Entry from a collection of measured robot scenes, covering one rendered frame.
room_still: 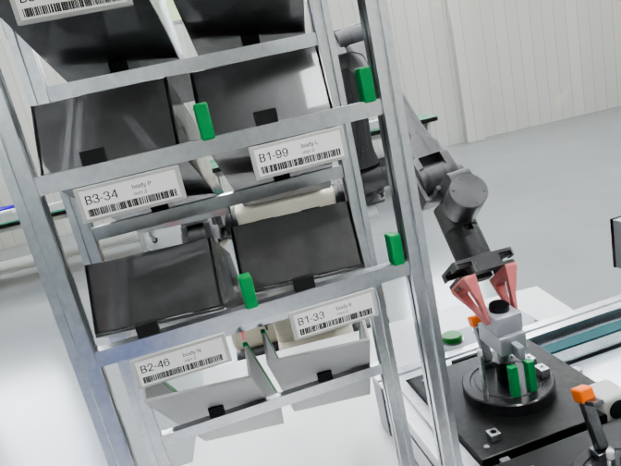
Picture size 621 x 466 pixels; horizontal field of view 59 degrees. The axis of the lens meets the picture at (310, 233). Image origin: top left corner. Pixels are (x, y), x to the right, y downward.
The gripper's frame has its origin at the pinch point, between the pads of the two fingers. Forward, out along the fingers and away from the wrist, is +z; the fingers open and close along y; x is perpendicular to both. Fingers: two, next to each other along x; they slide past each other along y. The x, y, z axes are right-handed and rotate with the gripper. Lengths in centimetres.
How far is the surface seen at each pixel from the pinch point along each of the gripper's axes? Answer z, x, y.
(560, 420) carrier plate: 16.4, 0.5, 2.0
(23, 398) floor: -82, 288, -175
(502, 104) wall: -429, 643, 476
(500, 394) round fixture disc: 10.6, 4.9, -2.9
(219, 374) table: -16, 61, -45
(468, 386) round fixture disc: 7.9, 8.3, -6.0
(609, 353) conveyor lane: 9.5, 17.7, 25.2
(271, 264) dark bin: -7.7, -25.9, -33.8
